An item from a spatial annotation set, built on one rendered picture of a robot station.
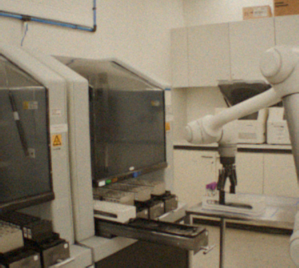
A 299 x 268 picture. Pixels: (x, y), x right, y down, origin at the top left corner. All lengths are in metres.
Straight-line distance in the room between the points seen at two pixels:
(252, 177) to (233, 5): 2.04
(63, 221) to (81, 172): 0.23
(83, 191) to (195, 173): 2.55
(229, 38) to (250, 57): 0.32
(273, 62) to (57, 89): 0.83
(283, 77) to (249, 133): 2.60
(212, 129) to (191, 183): 2.56
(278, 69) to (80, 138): 0.86
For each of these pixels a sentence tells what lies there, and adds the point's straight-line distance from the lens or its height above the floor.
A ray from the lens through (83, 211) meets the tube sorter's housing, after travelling 1.70.
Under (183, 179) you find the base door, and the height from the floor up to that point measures 0.50.
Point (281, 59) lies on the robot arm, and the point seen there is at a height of 1.46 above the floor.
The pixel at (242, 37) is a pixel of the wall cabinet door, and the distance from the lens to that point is 4.19.
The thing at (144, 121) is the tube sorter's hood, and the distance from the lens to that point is 1.99.
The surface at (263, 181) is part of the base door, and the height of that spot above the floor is 0.54.
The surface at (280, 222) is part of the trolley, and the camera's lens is 1.69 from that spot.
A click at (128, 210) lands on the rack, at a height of 0.86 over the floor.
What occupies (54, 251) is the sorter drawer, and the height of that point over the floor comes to 0.79.
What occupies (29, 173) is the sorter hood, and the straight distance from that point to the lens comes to 1.45.
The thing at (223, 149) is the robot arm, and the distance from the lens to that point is 1.78.
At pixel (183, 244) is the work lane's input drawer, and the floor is 0.78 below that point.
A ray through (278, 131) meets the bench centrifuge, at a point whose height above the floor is 1.03.
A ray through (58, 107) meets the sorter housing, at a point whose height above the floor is 1.32.
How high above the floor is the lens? 1.33
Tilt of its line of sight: 3 degrees down
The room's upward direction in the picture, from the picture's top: 1 degrees counter-clockwise
